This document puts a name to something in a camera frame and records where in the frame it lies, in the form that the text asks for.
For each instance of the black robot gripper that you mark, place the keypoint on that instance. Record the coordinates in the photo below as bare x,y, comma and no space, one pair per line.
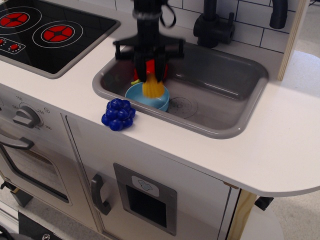
149,43

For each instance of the yellow toy corn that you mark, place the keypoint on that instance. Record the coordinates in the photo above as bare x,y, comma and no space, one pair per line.
152,88

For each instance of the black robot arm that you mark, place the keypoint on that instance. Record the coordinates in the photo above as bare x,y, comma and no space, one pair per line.
149,9

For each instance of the light blue bowl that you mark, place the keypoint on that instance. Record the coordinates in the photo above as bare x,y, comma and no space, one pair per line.
135,93

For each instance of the grey toy sink basin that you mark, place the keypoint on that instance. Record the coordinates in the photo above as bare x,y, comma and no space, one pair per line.
212,93

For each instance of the red toy bell pepper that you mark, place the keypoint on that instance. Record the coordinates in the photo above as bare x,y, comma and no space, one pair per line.
150,68

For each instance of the blue toy grapes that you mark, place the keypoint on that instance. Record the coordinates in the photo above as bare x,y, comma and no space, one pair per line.
119,114

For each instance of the black toy faucet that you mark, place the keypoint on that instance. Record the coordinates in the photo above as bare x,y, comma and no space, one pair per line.
210,30

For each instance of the black toy stovetop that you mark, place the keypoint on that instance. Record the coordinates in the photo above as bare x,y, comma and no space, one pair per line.
49,39

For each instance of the grey oven knob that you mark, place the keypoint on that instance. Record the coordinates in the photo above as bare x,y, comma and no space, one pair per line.
26,117

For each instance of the grey dispenser panel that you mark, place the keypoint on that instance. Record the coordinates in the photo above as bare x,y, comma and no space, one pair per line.
147,199

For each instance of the white oven door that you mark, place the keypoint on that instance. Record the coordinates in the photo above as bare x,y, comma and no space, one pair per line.
47,172

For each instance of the white cabinet door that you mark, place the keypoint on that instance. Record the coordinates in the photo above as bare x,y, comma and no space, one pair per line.
202,199

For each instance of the grey oven door handle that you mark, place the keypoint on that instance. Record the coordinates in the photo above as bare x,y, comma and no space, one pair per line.
20,144

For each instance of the grey cabinet door handle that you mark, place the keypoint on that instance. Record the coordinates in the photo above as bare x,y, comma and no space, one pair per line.
96,185

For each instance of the wooden side post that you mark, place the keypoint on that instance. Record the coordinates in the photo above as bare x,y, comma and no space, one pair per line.
297,24

